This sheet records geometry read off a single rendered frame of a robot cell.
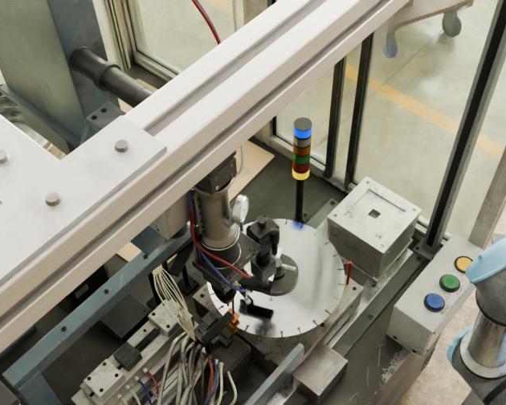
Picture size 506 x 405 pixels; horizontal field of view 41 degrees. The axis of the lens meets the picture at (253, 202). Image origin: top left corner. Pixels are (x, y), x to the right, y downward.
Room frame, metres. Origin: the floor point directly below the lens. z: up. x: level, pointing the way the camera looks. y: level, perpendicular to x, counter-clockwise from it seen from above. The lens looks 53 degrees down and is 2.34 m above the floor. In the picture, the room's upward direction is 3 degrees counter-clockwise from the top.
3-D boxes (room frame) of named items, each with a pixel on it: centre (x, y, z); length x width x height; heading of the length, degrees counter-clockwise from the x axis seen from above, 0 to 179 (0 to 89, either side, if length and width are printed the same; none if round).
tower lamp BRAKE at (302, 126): (1.13, -0.13, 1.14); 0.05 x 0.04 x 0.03; 47
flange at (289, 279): (0.84, -0.05, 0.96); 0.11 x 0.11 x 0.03
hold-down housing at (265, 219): (0.77, -0.02, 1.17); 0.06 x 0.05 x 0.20; 128
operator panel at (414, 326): (0.83, -0.46, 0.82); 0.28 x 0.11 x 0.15; 137
